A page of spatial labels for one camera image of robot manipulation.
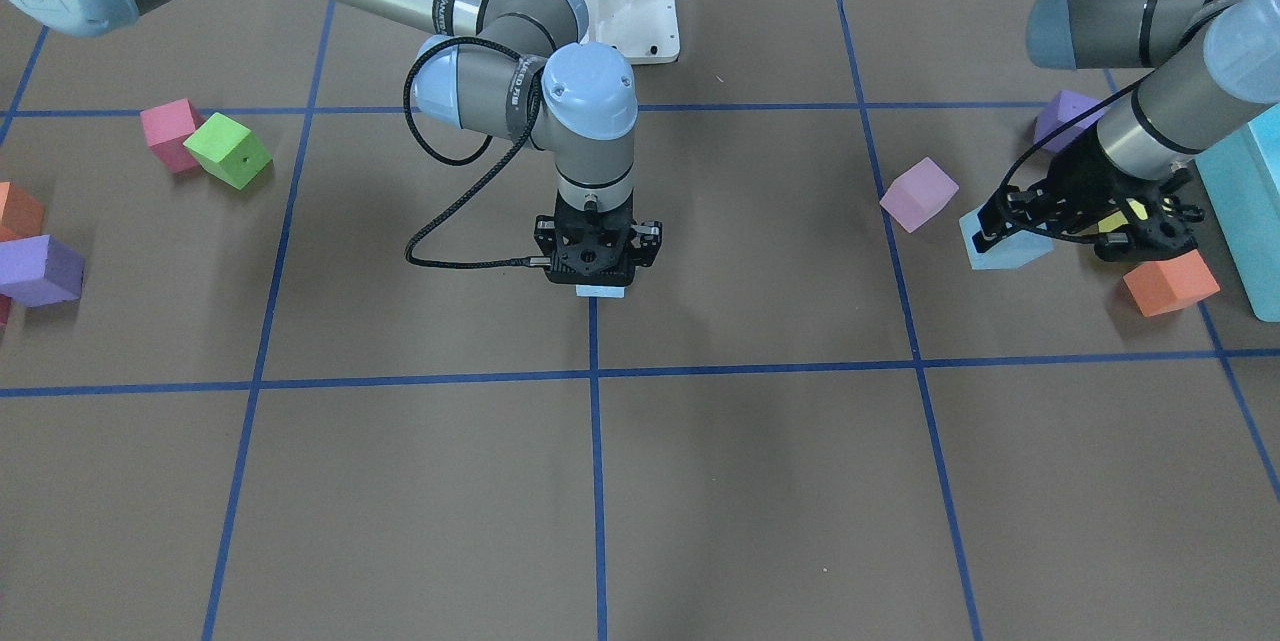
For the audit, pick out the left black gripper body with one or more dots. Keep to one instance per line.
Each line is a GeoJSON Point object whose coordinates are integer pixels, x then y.
{"type": "Point", "coordinates": [1078, 183]}

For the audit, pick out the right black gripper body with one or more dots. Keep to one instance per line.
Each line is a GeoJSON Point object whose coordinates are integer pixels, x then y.
{"type": "Point", "coordinates": [545, 234]}

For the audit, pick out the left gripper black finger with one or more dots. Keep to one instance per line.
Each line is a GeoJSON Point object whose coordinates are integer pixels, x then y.
{"type": "Point", "coordinates": [1009, 211]}

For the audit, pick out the light blue foam block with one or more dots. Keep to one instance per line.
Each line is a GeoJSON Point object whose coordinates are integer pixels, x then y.
{"type": "Point", "coordinates": [600, 291]}

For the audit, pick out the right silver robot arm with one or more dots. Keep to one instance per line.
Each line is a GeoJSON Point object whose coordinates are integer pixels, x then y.
{"type": "Point", "coordinates": [524, 72]}

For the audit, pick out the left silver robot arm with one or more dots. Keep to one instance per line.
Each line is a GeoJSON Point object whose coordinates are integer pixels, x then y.
{"type": "Point", "coordinates": [1210, 67]}

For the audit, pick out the yellow foam block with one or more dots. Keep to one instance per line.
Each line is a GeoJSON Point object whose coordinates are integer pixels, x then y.
{"type": "Point", "coordinates": [1114, 221]}

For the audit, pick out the far orange foam block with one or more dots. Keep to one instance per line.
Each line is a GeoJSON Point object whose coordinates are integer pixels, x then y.
{"type": "Point", "coordinates": [1160, 287]}

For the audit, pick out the orange foam block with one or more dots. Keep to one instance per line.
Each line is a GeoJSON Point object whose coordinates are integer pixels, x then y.
{"type": "Point", "coordinates": [1160, 287]}
{"type": "Point", "coordinates": [22, 214]}

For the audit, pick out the light purple foam block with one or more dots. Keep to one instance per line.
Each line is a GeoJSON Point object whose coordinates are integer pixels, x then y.
{"type": "Point", "coordinates": [918, 194]}

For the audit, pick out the far purple foam block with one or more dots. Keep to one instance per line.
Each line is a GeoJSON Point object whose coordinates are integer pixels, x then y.
{"type": "Point", "coordinates": [1056, 125]}

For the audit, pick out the teal plastic tray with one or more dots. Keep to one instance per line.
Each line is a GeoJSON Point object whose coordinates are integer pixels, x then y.
{"type": "Point", "coordinates": [1241, 176]}

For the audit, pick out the green foam block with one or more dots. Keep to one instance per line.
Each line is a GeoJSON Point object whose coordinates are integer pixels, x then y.
{"type": "Point", "coordinates": [228, 150]}

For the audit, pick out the dark pink foam block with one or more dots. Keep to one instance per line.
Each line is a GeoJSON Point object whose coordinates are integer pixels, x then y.
{"type": "Point", "coordinates": [166, 128]}

